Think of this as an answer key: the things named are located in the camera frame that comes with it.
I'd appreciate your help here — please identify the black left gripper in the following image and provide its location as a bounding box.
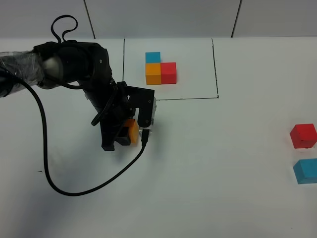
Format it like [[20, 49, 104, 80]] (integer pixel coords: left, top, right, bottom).
[[98, 81, 155, 151]]

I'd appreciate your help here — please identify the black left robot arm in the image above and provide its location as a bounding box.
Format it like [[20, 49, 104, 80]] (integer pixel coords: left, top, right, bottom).
[[0, 41, 156, 151]]

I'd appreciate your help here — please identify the template orange cube block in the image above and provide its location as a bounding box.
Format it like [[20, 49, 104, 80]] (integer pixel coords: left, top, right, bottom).
[[145, 63, 161, 85]]

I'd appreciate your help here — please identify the template red cube block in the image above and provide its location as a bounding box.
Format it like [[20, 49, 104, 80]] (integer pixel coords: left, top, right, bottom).
[[160, 62, 177, 84]]

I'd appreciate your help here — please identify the template blue cube block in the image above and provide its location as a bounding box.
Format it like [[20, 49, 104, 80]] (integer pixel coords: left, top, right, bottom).
[[145, 52, 161, 63]]

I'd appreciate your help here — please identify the loose blue cube block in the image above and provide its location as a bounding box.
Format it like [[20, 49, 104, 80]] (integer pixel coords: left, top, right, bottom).
[[293, 159, 317, 184]]

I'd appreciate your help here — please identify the black camera cable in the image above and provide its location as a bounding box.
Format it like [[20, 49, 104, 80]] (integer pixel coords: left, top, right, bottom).
[[0, 69, 150, 196]]

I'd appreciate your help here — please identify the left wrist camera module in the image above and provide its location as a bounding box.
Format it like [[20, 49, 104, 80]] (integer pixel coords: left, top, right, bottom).
[[138, 97, 157, 137]]

